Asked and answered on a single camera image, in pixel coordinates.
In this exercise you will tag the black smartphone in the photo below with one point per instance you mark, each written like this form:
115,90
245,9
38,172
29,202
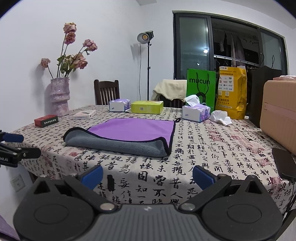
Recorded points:
285,164

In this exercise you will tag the purple tissue pack sealed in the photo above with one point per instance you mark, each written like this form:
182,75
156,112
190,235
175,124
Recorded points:
119,105

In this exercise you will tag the cream cloth on chair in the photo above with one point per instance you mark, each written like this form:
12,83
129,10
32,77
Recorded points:
170,89

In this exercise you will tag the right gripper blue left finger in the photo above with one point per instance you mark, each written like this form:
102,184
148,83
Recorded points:
92,177

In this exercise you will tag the yellow printed paper bag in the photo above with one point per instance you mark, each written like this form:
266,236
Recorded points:
232,91

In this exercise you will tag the red small box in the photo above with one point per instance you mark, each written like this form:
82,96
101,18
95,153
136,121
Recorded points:
46,121

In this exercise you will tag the purple and grey towel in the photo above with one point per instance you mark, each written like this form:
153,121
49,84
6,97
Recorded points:
136,136

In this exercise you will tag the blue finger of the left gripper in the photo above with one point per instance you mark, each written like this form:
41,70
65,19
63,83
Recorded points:
11,137
28,153

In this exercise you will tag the pink speckled ceramic vase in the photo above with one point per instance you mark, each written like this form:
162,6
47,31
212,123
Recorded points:
60,95

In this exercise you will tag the dark framed glass door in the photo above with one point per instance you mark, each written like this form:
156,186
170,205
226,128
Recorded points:
208,41

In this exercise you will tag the green mucun paper bag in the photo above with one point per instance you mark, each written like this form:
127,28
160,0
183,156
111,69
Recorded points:
202,83

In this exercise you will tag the dark wooden chair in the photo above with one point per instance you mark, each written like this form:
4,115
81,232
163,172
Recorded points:
105,91

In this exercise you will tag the purple tissue pack open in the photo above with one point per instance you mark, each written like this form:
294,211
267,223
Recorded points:
194,110

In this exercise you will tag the tan cardboard box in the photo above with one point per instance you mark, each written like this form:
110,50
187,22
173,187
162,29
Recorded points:
278,112

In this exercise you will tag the dried pink rose bouquet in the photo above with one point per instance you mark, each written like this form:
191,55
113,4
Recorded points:
70,63

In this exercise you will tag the white wall socket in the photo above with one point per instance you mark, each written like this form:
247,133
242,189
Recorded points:
17,183

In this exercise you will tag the white and orange flat box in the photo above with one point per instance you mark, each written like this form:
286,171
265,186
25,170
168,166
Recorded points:
84,115

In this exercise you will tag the crumpled white tissue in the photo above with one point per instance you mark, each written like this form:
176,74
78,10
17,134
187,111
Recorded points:
221,117

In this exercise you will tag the calligraphy print tablecloth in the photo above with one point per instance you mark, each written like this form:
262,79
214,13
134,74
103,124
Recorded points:
237,150

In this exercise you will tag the yellow-green cardboard box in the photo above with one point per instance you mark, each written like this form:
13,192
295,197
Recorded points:
147,107

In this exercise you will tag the chair under cream cloth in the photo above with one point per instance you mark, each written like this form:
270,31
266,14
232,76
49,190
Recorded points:
175,103

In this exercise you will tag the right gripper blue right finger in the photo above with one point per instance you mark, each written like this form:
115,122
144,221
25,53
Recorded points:
203,178

